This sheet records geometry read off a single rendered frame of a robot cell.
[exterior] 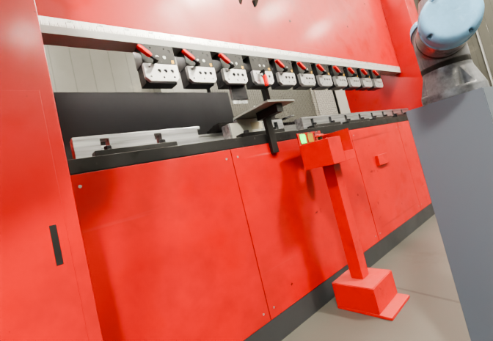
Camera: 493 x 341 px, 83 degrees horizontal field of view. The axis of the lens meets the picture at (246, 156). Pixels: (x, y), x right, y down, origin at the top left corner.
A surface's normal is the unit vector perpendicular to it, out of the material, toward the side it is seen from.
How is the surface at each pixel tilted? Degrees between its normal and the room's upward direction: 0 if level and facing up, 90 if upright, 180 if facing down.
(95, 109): 90
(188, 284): 90
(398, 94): 90
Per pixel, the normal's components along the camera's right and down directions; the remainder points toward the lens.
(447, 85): -0.71, -0.18
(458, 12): -0.47, 0.19
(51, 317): 0.60, -0.20
